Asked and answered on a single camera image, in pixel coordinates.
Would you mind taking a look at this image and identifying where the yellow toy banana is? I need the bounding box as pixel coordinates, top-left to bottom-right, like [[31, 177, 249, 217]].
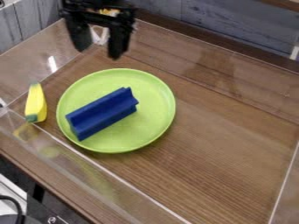
[[25, 83, 49, 123]]

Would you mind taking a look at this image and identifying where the black cable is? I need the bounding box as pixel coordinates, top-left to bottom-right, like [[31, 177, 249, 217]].
[[0, 194, 26, 224]]

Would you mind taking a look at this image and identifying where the lime green plate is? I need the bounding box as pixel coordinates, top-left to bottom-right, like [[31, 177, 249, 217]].
[[57, 68, 177, 153]]

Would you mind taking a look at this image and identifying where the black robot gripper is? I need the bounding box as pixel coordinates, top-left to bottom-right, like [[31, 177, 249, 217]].
[[61, 0, 137, 60]]

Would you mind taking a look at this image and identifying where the blue foam block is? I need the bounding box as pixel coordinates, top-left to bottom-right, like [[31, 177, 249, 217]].
[[66, 87, 139, 141]]

